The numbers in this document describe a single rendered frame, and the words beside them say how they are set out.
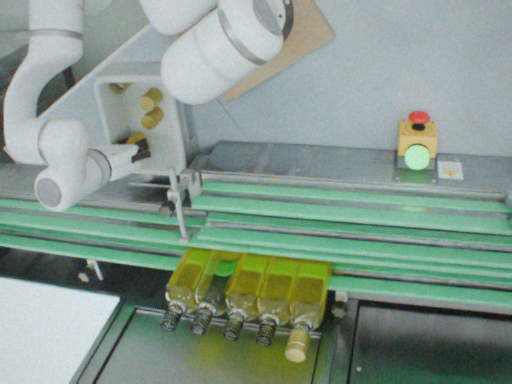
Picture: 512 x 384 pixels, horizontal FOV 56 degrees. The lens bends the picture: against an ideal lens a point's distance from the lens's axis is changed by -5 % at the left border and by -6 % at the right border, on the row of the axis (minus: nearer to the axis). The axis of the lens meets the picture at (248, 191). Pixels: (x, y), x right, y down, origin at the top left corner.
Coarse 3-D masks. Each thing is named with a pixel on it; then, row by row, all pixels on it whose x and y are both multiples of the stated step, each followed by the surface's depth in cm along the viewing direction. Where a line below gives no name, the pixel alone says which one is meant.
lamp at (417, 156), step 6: (414, 144) 90; (420, 144) 90; (408, 150) 90; (414, 150) 89; (420, 150) 88; (426, 150) 89; (408, 156) 89; (414, 156) 89; (420, 156) 88; (426, 156) 88; (408, 162) 90; (414, 162) 89; (420, 162) 89; (426, 162) 89; (414, 168) 90; (420, 168) 90
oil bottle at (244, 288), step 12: (240, 264) 95; (252, 264) 95; (264, 264) 95; (240, 276) 92; (252, 276) 92; (264, 276) 93; (228, 288) 90; (240, 288) 90; (252, 288) 90; (228, 300) 88; (240, 300) 88; (252, 300) 88; (228, 312) 89; (252, 312) 88
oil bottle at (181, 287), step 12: (192, 252) 100; (204, 252) 99; (180, 264) 97; (192, 264) 97; (204, 264) 97; (180, 276) 94; (192, 276) 94; (168, 288) 92; (180, 288) 92; (192, 288) 92; (168, 300) 92; (180, 300) 91; (192, 300) 92
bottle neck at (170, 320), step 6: (174, 306) 90; (180, 306) 90; (168, 312) 89; (174, 312) 89; (180, 312) 90; (162, 318) 88; (168, 318) 88; (174, 318) 88; (180, 318) 90; (162, 324) 88; (168, 324) 89; (174, 324) 87; (168, 330) 88; (174, 330) 88
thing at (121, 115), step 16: (96, 80) 98; (112, 80) 97; (128, 80) 97; (144, 80) 96; (160, 80) 95; (96, 96) 101; (112, 96) 105; (128, 96) 107; (112, 112) 105; (128, 112) 110; (144, 112) 109; (176, 112) 99; (112, 128) 106; (128, 128) 112; (144, 128) 111; (160, 128) 110; (176, 128) 100; (160, 144) 112; (176, 144) 111; (144, 160) 111; (160, 160) 110; (176, 160) 110
